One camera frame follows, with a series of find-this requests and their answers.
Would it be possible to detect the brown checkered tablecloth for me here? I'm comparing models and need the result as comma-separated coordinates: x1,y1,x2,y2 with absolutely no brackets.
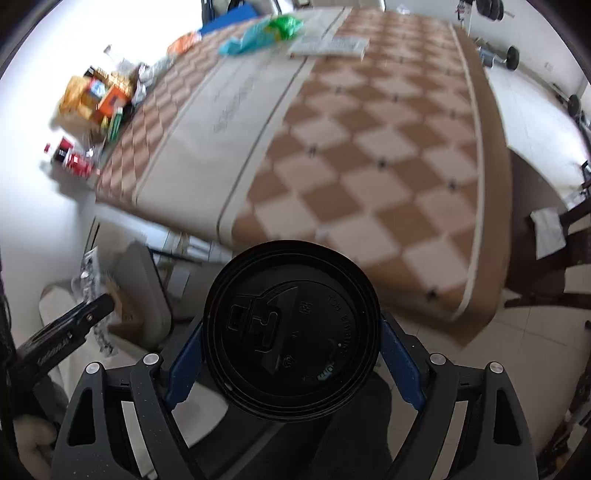
95,7,512,343

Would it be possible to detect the green teal snack bag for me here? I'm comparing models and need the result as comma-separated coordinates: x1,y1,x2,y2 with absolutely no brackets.
218,15,304,56

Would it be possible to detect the black plastic bowl lid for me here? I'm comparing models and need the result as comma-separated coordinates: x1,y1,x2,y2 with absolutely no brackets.
201,240,382,422

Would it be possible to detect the orange snack bag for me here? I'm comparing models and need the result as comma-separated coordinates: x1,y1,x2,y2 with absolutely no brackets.
166,31,201,57

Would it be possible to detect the white medicine box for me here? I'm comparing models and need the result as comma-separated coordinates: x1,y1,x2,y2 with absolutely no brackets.
287,36,370,59

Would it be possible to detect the blue folder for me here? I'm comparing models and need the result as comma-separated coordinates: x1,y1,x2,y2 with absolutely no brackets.
198,4,259,36

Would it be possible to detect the black barbell weight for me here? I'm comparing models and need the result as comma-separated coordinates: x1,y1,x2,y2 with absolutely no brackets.
504,46,520,71

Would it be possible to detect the dark wooden chair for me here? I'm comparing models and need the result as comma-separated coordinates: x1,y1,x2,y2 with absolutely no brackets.
503,151,591,310

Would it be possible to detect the gloved left hand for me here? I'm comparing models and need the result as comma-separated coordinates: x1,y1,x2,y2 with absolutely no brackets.
14,415,57,479

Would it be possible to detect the beige padded chair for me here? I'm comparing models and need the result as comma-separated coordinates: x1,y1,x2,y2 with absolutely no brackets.
111,241,172,349

